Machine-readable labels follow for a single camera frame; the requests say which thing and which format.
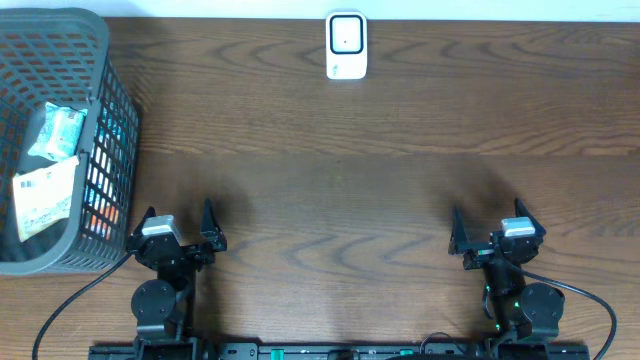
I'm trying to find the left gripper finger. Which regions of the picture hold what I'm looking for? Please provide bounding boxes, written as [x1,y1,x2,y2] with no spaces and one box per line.
[200,199,227,252]
[131,206,156,236]

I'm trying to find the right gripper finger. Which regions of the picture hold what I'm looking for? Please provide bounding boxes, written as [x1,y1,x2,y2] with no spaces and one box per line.
[448,208,469,255]
[514,198,546,236]

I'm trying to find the orange tissue pack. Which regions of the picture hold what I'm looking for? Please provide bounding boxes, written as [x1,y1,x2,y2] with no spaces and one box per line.
[88,199,120,240]

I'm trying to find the cream snack bag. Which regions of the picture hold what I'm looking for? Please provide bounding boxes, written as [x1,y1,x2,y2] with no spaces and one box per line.
[12,156,79,242]

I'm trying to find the teal snack packet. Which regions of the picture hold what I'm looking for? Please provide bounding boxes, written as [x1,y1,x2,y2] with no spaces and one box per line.
[28,102,88,162]

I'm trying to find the blue mouthwash bottle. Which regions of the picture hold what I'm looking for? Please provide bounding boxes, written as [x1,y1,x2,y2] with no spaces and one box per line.
[86,116,124,202]

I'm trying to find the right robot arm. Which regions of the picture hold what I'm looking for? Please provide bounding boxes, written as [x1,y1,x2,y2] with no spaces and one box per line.
[448,199,565,342]

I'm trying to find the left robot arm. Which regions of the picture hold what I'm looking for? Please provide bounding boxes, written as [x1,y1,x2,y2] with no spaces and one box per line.
[127,200,227,358]

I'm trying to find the white barcode scanner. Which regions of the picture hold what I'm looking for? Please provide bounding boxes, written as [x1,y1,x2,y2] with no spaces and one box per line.
[325,11,368,80]

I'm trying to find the grey plastic mesh basket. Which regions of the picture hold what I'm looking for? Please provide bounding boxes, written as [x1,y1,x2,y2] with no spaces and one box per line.
[1,8,139,276]

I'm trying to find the left black cable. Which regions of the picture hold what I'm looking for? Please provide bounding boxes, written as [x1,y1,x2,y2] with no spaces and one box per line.
[31,251,135,360]

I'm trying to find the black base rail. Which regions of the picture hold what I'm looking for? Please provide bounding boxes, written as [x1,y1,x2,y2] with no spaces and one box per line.
[88,340,589,360]

